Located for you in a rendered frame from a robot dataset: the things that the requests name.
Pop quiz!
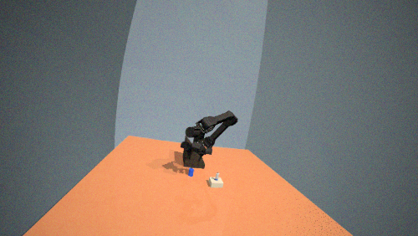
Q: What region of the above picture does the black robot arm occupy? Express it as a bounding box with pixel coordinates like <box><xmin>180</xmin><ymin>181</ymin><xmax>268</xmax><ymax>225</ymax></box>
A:
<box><xmin>185</xmin><ymin>110</ymin><xmax>238</xmax><ymax>156</ymax></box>

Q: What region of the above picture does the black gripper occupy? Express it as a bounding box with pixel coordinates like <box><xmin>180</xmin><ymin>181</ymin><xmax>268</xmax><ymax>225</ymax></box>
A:
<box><xmin>181</xmin><ymin>137</ymin><xmax>212</xmax><ymax>162</ymax></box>

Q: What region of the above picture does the blue cylinder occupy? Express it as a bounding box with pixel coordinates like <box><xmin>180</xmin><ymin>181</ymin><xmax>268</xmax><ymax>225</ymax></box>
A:
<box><xmin>188</xmin><ymin>168</ymin><xmax>194</xmax><ymax>177</ymax></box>

